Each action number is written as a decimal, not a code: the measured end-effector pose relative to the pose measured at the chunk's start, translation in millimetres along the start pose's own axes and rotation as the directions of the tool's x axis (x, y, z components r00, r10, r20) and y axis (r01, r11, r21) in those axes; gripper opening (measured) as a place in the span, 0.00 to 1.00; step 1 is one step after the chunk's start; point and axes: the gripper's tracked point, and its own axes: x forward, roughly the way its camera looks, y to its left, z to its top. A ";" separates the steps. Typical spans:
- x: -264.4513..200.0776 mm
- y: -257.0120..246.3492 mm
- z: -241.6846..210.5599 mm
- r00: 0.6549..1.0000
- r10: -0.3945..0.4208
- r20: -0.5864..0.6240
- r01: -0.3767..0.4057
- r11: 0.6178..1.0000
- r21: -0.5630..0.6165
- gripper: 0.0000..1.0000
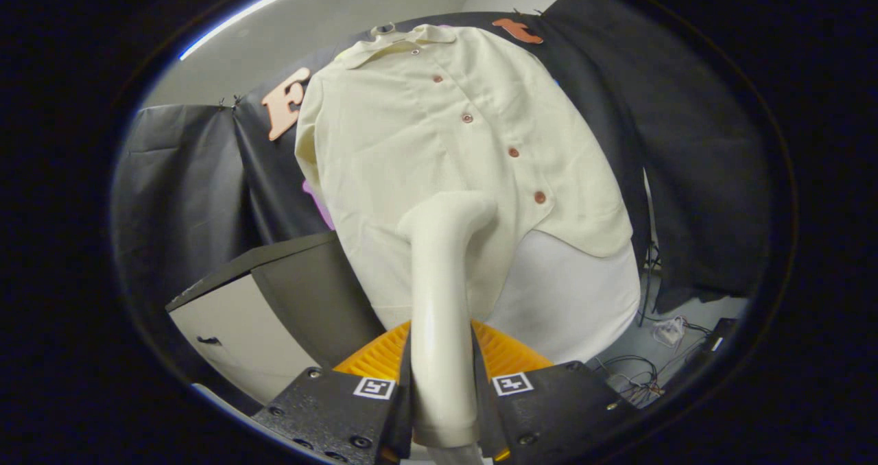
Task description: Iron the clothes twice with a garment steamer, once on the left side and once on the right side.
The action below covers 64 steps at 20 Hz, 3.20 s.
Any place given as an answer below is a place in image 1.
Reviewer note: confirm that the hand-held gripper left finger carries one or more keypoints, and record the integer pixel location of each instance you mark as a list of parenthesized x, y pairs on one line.
[(322, 410)]

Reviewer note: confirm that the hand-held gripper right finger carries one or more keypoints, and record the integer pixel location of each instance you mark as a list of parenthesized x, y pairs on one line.
[(555, 410)]

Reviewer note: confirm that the white garment steamer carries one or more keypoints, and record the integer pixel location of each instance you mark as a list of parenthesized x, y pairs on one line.
[(439, 314)]

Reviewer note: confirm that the cream button shirt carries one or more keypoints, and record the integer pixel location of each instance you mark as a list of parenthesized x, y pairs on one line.
[(411, 142)]

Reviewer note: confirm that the grey cabinet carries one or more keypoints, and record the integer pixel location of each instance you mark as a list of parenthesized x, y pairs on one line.
[(240, 328)]

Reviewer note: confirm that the white power adapter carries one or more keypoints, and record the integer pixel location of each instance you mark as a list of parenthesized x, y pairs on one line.
[(669, 330)]

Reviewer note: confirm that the black box device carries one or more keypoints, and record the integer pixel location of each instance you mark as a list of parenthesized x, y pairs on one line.
[(717, 338)]

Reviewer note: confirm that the black backdrop cloth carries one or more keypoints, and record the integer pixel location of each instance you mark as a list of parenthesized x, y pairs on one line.
[(686, 177)]

